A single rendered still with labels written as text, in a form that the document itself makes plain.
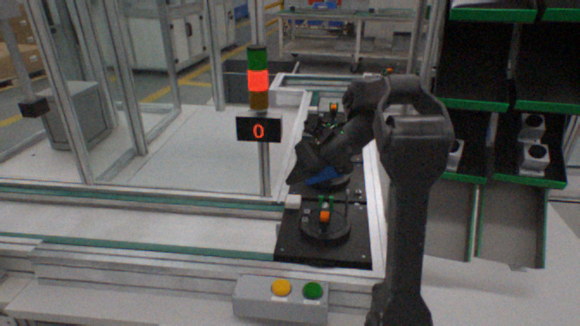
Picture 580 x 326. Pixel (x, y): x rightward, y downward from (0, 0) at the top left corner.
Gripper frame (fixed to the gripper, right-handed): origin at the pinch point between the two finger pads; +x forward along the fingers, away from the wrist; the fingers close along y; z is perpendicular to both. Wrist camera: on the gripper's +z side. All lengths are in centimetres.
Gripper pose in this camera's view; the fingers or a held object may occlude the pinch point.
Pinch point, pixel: (308, 173)
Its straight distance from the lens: 78.7
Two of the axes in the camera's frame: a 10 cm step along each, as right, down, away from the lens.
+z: -5.0, -8.0, 3.4
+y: -5.0, -0.5, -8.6
